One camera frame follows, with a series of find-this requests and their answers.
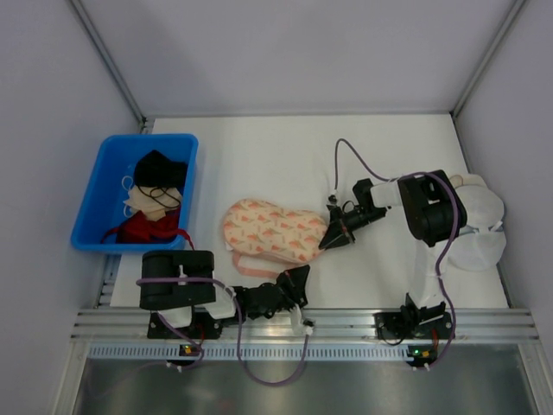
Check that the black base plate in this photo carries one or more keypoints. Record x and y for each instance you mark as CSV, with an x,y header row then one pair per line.
x,y
207,324
395,326

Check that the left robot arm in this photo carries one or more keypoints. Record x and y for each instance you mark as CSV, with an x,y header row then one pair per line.
x,y
173,283

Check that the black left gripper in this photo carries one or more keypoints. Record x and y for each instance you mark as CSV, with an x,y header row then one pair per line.
x,y
287,292

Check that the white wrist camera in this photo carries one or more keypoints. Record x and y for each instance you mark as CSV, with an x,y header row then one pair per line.
x,y
332,198
301,325

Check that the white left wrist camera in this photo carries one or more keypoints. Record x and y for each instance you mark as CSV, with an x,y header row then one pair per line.
x,y
301,325

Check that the pink mesh laundry bag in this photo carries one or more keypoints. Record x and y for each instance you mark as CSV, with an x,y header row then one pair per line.
x,y
259,229

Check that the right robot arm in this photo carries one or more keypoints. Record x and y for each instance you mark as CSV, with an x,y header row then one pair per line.
x,y
434,215

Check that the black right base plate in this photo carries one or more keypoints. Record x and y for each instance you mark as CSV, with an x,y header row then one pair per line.
x,y
395,326

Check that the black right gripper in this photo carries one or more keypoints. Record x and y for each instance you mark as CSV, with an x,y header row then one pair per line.
x,y
344,227

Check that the red bra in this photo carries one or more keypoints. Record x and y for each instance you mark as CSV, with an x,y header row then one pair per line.
x,y
139,230

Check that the blue plastic bin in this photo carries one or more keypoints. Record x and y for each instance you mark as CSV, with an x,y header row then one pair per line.
x,y
102,207

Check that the white blue mesh laundry bag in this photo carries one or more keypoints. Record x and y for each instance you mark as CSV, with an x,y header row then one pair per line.
x,y
482,241

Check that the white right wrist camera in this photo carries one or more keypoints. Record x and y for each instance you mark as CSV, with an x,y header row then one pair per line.
x,y
332,198

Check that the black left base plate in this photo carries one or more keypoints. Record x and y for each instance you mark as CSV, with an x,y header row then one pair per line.
x,y
207,324

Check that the white slotted cable duct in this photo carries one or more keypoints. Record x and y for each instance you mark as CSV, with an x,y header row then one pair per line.
x,y
261,352

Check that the black bra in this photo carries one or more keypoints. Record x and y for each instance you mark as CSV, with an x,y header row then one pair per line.
x,y
154,170

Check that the aluminium front rail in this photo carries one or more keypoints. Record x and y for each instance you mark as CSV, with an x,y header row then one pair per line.
x,y
473,326

